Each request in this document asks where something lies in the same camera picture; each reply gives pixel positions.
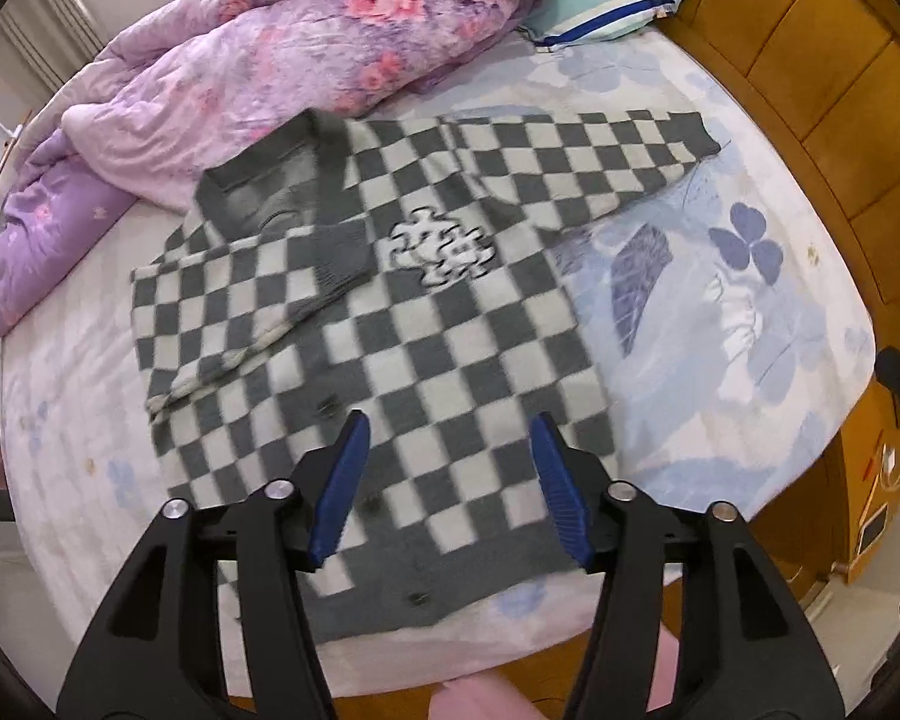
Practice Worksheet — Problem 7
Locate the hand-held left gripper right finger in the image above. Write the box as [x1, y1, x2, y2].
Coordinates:
[529, 412, 848, 720]

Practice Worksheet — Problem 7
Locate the white curtain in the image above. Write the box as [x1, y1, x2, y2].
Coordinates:
[0, 0, 113, 102]

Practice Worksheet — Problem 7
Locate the wooden cabinet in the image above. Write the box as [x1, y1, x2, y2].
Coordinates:
[832, 382, 900, 608]

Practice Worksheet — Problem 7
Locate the white floral bed sheet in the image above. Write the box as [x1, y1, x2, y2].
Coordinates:
[0, 22, 878, 698]

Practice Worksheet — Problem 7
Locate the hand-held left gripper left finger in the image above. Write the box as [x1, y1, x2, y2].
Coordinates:
[56, 409, 372, 720]

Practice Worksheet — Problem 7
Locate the grey white checkered sweater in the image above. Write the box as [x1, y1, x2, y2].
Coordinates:
[131, 109, 723, 646]

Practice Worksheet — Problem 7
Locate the wooden headboard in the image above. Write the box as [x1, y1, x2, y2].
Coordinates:
[592, 0, 900, 361]

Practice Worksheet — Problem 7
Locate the purple floral quilt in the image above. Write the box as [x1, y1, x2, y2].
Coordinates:
[0, 0, 567, 338]

